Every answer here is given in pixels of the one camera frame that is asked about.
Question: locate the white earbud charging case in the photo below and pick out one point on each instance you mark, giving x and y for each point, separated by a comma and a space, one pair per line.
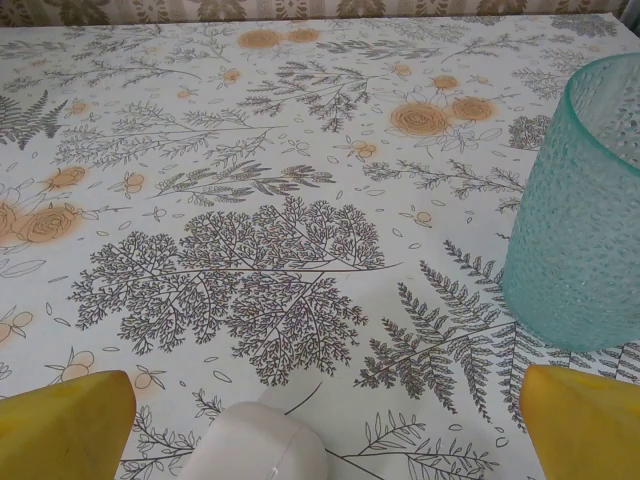
255, 445

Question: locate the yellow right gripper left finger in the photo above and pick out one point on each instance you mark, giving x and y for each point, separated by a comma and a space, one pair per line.
60, 435

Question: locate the teal textured plastic cup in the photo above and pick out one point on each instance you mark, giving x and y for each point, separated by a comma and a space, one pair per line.
565, 250

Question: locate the floral patterned tablecloth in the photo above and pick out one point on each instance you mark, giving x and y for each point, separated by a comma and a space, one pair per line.
300, 150

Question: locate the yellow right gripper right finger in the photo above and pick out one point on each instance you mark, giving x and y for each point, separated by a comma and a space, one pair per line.
590, 435

